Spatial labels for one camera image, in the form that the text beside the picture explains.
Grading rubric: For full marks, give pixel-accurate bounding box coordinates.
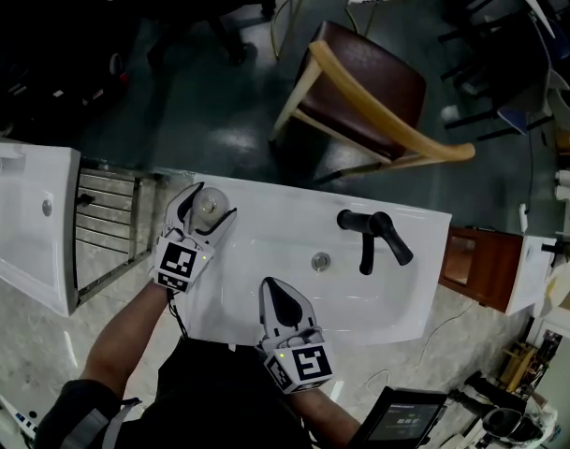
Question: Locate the person's right forearm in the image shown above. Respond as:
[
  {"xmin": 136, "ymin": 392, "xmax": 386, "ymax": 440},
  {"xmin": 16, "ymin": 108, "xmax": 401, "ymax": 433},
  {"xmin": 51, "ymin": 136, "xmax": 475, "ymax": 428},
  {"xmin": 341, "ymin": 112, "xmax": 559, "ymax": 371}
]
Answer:
[{"xmin": 287, "ymin": 384, "xmax": 362, "ymax": 444}]

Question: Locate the white sink counter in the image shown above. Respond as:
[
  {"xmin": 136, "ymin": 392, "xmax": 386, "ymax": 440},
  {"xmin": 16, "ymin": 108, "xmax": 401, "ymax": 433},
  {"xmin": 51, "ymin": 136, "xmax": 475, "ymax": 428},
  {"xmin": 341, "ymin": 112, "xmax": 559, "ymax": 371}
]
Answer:
[{"xmin": 174, "ymin": 172, "xmax": 453, "ymax": 348}]

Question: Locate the metal slatted rack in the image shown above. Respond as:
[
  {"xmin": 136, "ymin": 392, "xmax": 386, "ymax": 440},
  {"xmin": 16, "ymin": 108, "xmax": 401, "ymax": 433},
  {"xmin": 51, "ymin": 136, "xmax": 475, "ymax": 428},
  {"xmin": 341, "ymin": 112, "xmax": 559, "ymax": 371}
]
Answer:
[{"xmin": 74, "ymin": 159, "xmax": 164, "ymax": 304}]

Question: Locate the person's left forearm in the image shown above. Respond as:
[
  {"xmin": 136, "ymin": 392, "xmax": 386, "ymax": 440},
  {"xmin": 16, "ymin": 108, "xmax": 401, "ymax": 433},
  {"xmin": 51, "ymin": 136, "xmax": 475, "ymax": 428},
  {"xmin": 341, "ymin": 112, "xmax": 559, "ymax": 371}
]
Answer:
[{"xmin": 80, "ymin": 280, "xmax": 174, "ymax": 399}]

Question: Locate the wooden chair with brown seat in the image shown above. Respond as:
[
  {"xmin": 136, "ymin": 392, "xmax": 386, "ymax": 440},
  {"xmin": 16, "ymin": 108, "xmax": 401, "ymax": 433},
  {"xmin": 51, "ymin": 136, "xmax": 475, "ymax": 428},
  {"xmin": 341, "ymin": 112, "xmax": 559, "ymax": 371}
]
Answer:
[{"xmin": 269, "ymin": 20, "xmax": 477, "ymax": 180}]

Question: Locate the brown wooden cabinet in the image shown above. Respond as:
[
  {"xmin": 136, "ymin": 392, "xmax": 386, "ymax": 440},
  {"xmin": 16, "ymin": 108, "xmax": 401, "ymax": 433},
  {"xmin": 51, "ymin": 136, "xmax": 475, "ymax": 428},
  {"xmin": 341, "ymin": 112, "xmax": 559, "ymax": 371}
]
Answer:
[{"xmin": 437, "ymin": 225, "xmax": 525, "ymax": 313}]

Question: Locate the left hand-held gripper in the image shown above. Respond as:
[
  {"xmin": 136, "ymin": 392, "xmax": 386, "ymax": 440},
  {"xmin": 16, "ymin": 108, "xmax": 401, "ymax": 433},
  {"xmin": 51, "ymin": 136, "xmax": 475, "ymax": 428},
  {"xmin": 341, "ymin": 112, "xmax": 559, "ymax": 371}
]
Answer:
[{"xmin": 149, "ymin": 181, "xmax": 238, "ymax": 294}]

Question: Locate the black tablet with screen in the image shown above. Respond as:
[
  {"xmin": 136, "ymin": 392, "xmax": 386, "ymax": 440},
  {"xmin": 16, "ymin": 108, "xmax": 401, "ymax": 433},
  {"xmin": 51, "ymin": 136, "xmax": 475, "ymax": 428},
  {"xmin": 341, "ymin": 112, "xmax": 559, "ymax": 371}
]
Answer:
[{"xmin": 358, "ymin": 384, "xmax": 450, "ymax": 449}]

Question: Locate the small white basin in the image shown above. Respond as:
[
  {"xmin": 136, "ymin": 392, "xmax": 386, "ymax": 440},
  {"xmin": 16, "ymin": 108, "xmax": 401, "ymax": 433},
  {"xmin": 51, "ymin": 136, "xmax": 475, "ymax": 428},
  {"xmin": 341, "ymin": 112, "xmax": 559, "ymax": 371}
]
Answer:
[{"xmin": 504, "ymin": 234, "xmax": 563, "ymax": 317}]

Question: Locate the black faucet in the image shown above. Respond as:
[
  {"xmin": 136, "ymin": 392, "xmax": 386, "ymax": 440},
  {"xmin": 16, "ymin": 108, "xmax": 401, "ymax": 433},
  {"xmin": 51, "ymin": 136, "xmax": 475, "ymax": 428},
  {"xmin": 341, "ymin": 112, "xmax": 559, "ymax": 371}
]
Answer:
[{"xmin": 336, "ymin": 209, "xmax": 415, "ymax": 277}]

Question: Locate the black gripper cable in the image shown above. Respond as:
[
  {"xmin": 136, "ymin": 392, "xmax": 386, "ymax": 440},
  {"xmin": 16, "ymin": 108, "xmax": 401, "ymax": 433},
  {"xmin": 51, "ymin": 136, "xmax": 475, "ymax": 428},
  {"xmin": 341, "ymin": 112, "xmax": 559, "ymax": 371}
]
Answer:
[{"xmin": 166, "ymin": 287, "xmax": 191, "ymax": 341}]

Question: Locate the white floor cable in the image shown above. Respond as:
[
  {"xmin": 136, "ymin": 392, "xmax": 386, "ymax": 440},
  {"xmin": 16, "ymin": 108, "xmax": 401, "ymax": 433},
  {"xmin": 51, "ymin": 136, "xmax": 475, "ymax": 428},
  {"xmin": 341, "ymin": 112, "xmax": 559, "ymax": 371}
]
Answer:
[{"xmin": 364, "ymin": 297, "xmax": 478, "ymax": 395}]

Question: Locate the white power strip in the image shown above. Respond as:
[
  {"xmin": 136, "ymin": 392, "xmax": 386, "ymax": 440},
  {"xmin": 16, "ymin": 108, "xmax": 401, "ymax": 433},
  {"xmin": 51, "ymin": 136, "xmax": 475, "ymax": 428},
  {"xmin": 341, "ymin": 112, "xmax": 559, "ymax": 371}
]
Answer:
[{"xmin": 0, "ymin": 392, "xmax": 38, "ymax": 440}]

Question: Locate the clear plastic bottle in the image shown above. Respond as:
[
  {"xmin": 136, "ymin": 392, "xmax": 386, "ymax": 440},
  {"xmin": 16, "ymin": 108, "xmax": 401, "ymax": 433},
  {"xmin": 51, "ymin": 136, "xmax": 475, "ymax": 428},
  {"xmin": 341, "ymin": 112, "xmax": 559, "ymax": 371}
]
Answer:
[{"xmin": 193, "ymin": 186, "xmax": 232, "ymax": 229}]

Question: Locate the black office chair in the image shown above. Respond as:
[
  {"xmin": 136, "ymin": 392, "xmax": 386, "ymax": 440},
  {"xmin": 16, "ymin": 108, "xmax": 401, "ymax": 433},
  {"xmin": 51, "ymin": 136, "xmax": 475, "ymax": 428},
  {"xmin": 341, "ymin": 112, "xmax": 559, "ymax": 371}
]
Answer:
[{"xmin": 141, "ymin": 0, "xmax": 279, "ymax": 68}]

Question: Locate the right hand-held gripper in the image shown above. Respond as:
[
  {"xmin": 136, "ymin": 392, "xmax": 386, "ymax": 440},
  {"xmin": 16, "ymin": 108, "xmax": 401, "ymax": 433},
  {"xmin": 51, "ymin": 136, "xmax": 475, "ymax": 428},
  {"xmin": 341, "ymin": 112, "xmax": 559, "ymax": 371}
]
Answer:
[{"xmin": 257, "ymin": 276, "xmax": 336, "ymax": 396}]

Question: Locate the white ceramic basin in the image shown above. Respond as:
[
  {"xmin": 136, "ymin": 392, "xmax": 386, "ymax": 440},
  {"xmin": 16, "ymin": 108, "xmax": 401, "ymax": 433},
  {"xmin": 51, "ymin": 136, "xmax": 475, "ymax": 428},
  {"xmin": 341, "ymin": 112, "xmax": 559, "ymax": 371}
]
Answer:
[{"xmin": 0, "ymin": 134, "xmax": 82, "ymax": 318}]

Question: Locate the person's black clothing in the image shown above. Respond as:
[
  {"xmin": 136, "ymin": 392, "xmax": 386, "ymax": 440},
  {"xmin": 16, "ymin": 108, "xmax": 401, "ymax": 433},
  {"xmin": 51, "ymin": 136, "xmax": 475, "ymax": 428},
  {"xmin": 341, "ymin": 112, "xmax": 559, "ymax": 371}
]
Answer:
[{"xmin": 35, "ymin": 334, "xmax": 316, "ymax": 449}]

